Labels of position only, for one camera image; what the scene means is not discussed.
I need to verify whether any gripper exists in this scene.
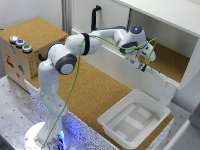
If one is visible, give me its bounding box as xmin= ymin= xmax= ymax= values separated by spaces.
xmin=126 ymin=45 xmax=157 ymax=72

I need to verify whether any white cabinet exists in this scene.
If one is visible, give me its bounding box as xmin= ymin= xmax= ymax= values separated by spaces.
xmin=70 ymin=0 xmax=200 ymax=106

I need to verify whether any white sliding door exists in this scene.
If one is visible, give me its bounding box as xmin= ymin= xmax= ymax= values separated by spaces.
xmin=71 ymin=0 xmax=132 ymax=37

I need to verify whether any white plastic box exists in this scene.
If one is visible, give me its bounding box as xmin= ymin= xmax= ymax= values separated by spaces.
xmin=96 ymin=88 xmax=172 ymax=150

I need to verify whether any wooden drawer box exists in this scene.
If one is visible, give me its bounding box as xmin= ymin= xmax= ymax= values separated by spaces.
xmin=0 ymin=16 xmax=70 ymax=93

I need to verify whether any green button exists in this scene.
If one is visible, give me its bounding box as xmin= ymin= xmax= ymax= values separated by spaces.
xmin=21 ymin=43 xmax=34 ymax=54

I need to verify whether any blue button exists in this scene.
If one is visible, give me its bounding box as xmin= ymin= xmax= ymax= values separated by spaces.
xmin=15 ymin=38 xmax=26 ymax=49

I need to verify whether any red button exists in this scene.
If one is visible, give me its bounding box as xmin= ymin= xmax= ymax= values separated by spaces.
xmin=9 ymin=35 xmax=19 ymax=45

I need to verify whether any black door handle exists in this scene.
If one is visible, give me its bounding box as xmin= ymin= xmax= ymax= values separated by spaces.
xmin=90 ymin=4 xmax=103 ymax=33

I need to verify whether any green cable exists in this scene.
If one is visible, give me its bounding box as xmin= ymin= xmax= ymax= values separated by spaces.
xmin=40 ymin=34 xmax=158 ymax=150

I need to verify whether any black drawer handle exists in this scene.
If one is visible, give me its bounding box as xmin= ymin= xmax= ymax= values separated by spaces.
xmin=37 ymin=53 xmax=48 ymax=63

